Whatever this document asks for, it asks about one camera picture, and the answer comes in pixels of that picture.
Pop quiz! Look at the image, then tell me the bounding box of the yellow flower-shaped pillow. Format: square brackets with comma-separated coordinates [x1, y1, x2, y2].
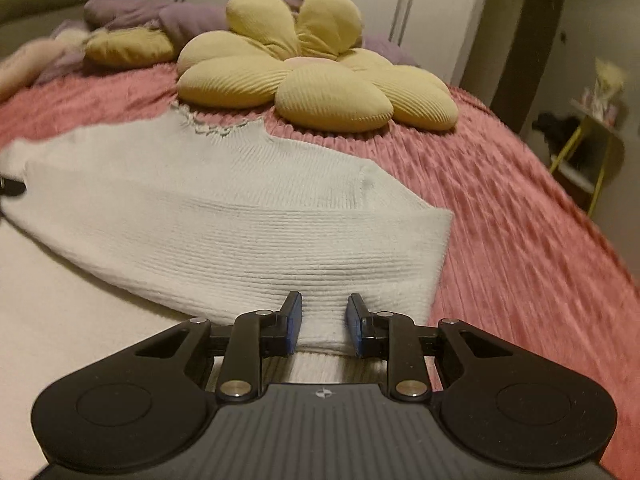
[176, 0, 460, 134]

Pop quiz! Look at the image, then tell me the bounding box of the pink ribbed blanket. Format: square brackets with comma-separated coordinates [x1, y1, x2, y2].
[0, 62, 640, 480]

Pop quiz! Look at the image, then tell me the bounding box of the white wardrobe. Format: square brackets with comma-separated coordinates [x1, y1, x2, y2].
[141, 0, 496, 86]

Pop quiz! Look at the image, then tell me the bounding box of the small yellow ribbed pillow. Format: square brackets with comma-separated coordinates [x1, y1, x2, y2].
[82, 27, 176, 67]

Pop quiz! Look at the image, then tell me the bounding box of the cream bed sheet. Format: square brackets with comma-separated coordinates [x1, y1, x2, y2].
[0, 215, 371, 480]

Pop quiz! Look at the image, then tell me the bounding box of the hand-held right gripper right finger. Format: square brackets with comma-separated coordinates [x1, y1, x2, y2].
[347, 292, 508, 403]

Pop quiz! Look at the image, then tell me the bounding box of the black cloth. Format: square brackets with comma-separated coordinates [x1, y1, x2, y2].
[531, 112, 596, 171]

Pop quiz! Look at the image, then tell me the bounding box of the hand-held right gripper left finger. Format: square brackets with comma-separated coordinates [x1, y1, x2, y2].
[130, 291, 304, 403]

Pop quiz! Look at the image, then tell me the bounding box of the dark door frame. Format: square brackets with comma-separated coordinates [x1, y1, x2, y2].
[487, 0, 583, 138]

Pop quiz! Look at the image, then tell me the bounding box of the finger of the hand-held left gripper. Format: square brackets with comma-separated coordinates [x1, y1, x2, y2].
[0, 175, 28, 199]

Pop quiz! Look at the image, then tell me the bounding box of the yellow-legged side table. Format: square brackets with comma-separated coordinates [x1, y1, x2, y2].
[547, 97, 626, 218]

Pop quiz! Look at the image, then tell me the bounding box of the purple pillow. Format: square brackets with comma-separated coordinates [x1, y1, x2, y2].
[35, 0, 421, 86]

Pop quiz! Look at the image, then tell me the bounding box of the white knit sweater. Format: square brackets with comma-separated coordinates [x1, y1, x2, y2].
[0, 102, 455, 358]

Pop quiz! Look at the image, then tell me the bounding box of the cream paper bouquet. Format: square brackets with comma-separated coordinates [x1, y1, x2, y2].
[585, 57, 630, 123]

